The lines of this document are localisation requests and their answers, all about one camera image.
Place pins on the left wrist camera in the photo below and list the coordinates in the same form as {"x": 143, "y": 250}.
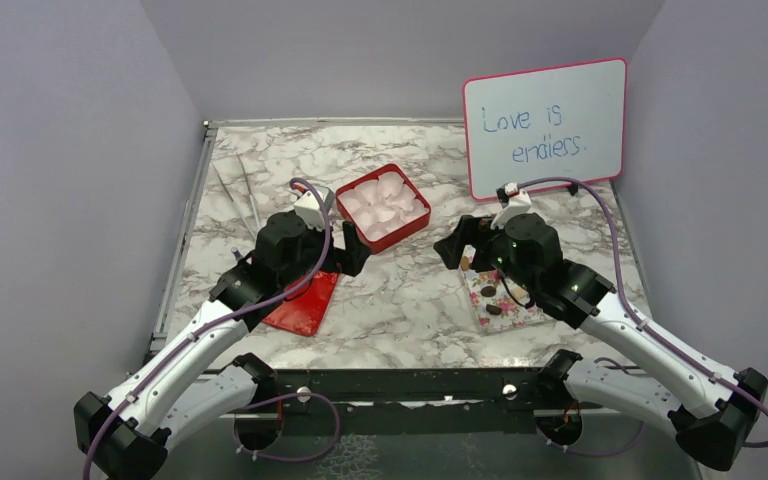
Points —
{"x": 311, "y": 206}

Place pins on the floral serving tray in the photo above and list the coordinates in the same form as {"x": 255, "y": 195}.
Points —
{"x": 512, "y": 299}

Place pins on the pink framed whiteboard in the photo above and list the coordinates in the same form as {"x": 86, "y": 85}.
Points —
{"x": 546, "y": 125}

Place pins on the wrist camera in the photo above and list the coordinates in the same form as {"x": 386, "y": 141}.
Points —
{"x": 311, "y": 206}
{"x": 514, "y": 201}

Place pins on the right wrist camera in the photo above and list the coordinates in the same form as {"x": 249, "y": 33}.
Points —
{"x": 514, "y": 201}

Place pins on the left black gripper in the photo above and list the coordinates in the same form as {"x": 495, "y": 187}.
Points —
{"x": 351, "y": 259}

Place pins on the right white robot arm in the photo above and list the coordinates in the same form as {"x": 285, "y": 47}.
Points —
{"x": 710, "y": 409}

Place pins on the dark oval chocolate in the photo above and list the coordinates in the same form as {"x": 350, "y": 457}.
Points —
{"x": 488, "y": 291}

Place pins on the metal serving tongs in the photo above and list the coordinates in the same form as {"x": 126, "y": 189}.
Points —
{"x": 245, "y": 204}

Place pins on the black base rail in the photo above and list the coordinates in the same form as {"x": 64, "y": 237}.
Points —
{"x": 313, "y": 402}

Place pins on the red chocolate box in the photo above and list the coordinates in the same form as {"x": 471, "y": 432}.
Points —
{"x": 385, "y": 206}

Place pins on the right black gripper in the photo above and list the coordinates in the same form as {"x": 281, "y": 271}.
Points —
{"x": 472, "y": 229}

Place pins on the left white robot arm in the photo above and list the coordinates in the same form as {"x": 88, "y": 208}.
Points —
{"x": 129, "y": 432}

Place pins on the red box lid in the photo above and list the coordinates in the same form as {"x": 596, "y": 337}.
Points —
{"x": 303, "y": 312}

